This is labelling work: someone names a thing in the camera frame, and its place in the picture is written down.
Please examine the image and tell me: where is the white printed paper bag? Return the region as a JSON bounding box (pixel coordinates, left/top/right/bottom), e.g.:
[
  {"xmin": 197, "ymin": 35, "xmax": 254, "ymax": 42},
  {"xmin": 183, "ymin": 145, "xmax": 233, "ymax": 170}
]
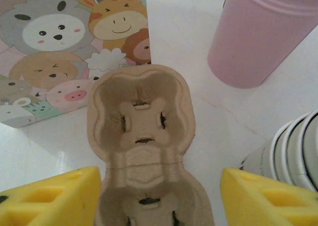
[{"xmin": 0, "ymin": 0, "xmax": 152, "ymax": 130}]

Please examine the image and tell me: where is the white paper cup stack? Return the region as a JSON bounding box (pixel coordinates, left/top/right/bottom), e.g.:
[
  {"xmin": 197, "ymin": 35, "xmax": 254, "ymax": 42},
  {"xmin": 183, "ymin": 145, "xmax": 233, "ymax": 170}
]
[{"xmin": 239, "ymin": 109, "xmax": 318, "ymax": 194}]

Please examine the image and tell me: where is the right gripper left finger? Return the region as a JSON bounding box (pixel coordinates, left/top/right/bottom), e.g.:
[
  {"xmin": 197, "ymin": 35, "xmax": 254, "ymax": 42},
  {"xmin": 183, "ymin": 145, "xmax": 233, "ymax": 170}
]
[{"xmin": 0, "ymin": 165, "xmax": 102, "ymax": 226}]

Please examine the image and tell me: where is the pink plastic cup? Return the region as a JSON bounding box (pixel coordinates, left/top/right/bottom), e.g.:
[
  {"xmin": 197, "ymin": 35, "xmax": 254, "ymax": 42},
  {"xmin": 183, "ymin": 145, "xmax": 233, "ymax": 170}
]
[{"xmin": 207, "ymin": 0, "xmax": 318, "ymax": 89}]

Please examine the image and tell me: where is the brown pulp cup carrier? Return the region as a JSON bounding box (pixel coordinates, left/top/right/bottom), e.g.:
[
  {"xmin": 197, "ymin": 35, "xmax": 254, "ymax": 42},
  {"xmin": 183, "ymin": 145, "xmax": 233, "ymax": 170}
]
[{"xmin": 86, "ymin": 64, "xmax": 216, "ymax": 226}]

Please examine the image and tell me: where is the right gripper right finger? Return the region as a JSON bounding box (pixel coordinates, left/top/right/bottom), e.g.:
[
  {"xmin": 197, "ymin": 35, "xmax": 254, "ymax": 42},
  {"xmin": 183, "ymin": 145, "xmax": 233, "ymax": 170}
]
[{"xmin": 220, "ymin": 167, "xmax": 318, "ymax": 226}]

